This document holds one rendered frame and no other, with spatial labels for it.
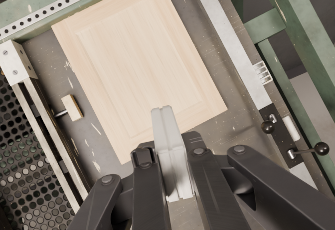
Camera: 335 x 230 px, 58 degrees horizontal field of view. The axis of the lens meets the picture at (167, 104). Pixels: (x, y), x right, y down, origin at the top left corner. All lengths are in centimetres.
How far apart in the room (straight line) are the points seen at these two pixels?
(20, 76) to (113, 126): 31
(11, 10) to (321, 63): 96
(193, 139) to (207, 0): 85
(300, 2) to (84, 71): 70
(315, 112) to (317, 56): 289
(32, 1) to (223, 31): 59
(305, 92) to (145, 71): 324
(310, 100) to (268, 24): 295
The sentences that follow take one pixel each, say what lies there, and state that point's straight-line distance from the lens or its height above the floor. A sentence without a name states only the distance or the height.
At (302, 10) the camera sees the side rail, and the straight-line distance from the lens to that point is 106.
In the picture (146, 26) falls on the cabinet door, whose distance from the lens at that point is 99.
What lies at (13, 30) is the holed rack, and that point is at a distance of 104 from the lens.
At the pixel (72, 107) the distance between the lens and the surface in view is 97.
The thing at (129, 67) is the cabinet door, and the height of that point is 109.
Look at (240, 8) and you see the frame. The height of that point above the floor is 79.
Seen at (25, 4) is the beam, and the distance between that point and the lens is 106.
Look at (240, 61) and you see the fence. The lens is 97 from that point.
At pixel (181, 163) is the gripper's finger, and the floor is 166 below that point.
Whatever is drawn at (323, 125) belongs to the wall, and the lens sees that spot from 386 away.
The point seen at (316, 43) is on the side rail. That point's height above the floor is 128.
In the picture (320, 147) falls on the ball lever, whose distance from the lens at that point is 92.
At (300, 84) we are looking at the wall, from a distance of 411.
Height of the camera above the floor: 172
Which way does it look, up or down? 32 degrees down
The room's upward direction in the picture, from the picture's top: 152 degrees clockwise
